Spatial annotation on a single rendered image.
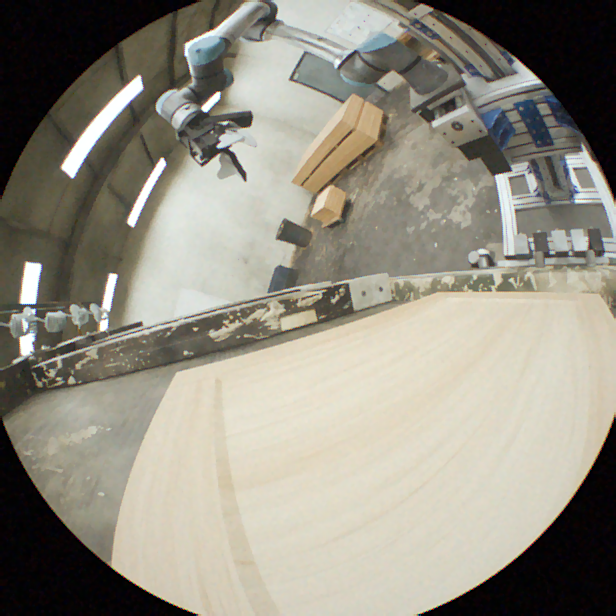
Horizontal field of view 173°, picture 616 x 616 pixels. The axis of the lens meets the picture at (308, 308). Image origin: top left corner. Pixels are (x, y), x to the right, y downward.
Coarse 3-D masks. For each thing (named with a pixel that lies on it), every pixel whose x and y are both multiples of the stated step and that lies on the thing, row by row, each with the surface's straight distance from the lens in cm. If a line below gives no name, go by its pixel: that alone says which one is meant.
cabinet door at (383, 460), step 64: (384, 320) 31; (448, 320) 28; (512, 320) 27; (576, 320) 28; (192, 384) 24; (256, 384) 20; (320, 384) 17; (384, 384) 15; (448, 384) 15; (512, 384) 15; (576, 384) 16; (192, 448) 14; (256, 448) 12; (320, 448) 11; (384, 448) 11; (448, 448) 10; (512, 448) 11; (576, 448) 12; (128, 512) 12; (192, 512) 10; (256, 512) 9; (320, 512) 9; (384, 512) 9; (448, 512) 9; (512, 512) 9; (128, 576) 11; (192, 576) 9; (256, 576) 8; (320, 576) 8; (384, 576) 8; (448, 576) 8
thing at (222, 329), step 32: (320, 288) 47; (352, 288) 51; (384, 288) 57; (32, 320) 77; (192, 320) 43; (224, 320) 43; (256, 320) 43; (320, 320) 47; (32, 352) 73; (96, 352) 53; (128, 352) 49; (160, 352) 46; (192, 352) 44; (64, 384) 66
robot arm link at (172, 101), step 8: (184, 88) 63; (168, 96) 63; (176, 96) 61; (184, 96) 60; (192, 96) 60; (160, 104) 63; (168, 104) 60; (176, 104) 59; (184, 104) 58; (160, 112) 63; (168, 112) 59; (168, 120) 60
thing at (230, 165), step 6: (222, 156) 53; (228, 156) 53; (234, 156) 53; (222, 162) 53; (228, 162) 54; (234, 162) 53; (222, 168) 53; (228, 168) 54; (234, 168) 54; (240, 168) 54; (216, 174) 53; (222, 174) 53; (228, 174) 54; (234, 174) 54; (240, 174) 53; (246, 174) 54; (246, 180) 54
